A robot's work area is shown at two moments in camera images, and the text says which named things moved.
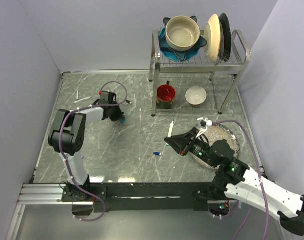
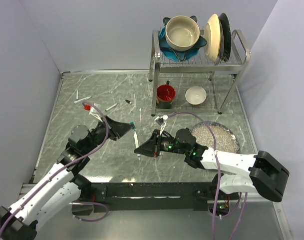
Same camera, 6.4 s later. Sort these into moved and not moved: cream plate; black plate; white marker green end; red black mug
Moved: white marker green end
Not moved: red black mug; cream plate; black plate
